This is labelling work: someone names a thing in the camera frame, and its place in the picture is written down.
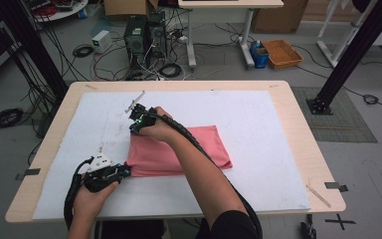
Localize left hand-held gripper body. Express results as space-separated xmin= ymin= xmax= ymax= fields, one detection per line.
xmin=83 ymin=154 xmax=127 ymax=193

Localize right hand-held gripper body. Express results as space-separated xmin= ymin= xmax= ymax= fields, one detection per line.
xmin=124 ymin=90 xmax=157 ymax=125

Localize pink tank top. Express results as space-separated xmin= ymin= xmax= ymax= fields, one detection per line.
xmin=124 ymin=124 xmax=234 ymax=178

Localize person's right hand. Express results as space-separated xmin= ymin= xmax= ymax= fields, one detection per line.
xmin=138 ymin=107 xmax=180 ymax=143

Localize person's left hand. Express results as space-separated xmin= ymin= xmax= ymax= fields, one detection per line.
xmin=74 ymin=180 xmax=120 ymax=220

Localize person's black pants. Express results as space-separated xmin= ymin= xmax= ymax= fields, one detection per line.
xmin=96 ymin=218 xmax=167 ymax=239

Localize grey tape strip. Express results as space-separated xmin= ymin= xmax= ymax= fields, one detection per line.
xmin=323 ymin=181 xmax=349 ymax=193
xmin=15 ymin=167 xmax=42 ymax=181

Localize black computer tower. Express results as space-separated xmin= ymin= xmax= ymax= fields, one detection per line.
xmin=123 ymin=15 xmax=148 ymax=73
xmin=145 ymin=11 xmax=169 ymax=68

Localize white power supply box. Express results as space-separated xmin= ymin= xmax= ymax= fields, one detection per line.
xmin=92 ymin=29 xmax=113 ymax=55

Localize person's black sleeve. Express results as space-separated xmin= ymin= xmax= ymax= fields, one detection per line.
xmin=195 ymin=209 xmax=258 ymax=239

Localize white foam mat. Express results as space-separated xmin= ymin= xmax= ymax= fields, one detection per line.
xmin=32 ymin=90 xmax=312 ymax=221

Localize round white table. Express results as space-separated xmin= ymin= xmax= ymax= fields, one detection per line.
xmin=23 ymin=0 xmax=90 ymax=24

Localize blue container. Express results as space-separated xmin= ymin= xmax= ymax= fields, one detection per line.
xmin=249 ymin=40 xmax=271 ymax=70

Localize white desk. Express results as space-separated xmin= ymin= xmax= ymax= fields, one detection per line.
xmin=177 ymin=0 xmax=285 ymax=70

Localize orange basket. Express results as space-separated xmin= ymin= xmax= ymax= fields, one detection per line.
xmin=262 ymin=39 xmax=304 ymax=71

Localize large cardboard box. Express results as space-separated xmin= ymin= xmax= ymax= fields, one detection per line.
xmin=252 ymin=0 xmax=309 ymax=35

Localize thin wooden stick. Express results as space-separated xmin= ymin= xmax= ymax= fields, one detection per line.
xmin=305 ymin=184 xmax=332 ymax=209

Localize grey floor mat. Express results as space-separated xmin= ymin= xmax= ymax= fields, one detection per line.
xmin=290 ymin=86 xmax=378 ymax=143

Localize white metal stand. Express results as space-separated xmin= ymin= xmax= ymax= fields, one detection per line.
xmin=316 ymin=0 xmax=382 ymax=68

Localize black tape cross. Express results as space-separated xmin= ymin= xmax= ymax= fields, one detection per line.
xmin=324 ymin=213 xmax=357 ymax=231

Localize left gripper black corrugated cable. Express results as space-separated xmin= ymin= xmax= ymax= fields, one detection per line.
xmin=63 ymin=157 xmax=95 ymax=231

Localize gripper black corrugated cable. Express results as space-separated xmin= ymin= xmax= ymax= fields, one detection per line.
xmin=63 ymin=157 xmax=95 ymax=231
xmin=147 ymin=111 xmax=264 ymax=239

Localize right gripper black corrugated cable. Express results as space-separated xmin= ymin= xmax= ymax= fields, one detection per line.
xmin=147 ymin=111 xmax=264 ymax=239

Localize large black cable coil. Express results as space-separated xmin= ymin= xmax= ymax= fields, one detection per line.
xmin=0 ymin=108 xmax=25 ymax=130

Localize black metal post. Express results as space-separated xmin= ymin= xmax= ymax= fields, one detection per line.
xmin=306 ymin=0 xmax=382 ymax=116
xmin=0 ymin=0 xmax=70 ymax=101

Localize small black cable coil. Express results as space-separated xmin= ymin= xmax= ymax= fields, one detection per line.
xmin=362 ymin=94 xmax=380 ymax=106

